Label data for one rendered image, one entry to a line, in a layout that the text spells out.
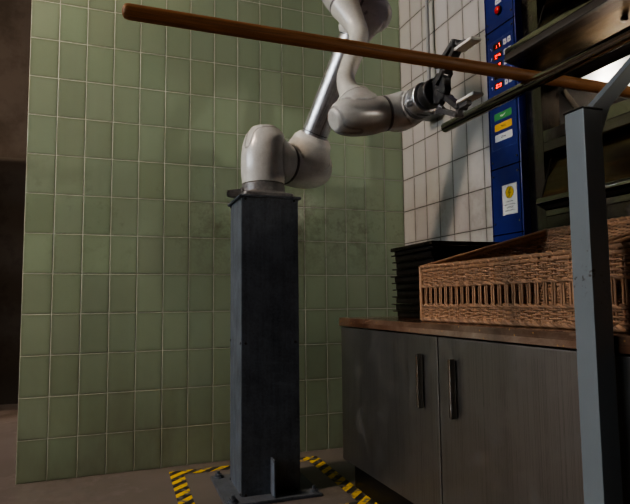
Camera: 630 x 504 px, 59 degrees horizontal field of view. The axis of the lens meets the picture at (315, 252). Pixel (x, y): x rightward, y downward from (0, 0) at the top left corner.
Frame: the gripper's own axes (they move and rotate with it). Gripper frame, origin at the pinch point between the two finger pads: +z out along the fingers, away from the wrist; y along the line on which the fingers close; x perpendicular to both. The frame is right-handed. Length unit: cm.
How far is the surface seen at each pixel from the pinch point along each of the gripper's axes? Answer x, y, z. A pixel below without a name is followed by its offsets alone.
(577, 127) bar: 9.8, 27.4, 38.6
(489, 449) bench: 4, 87, 5
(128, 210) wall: 73, 19, -122
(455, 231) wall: -51, 28, -81
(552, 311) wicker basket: -1, 58, 20
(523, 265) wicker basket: -1.0, 48.4, 12.4
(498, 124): -47, -6, -49
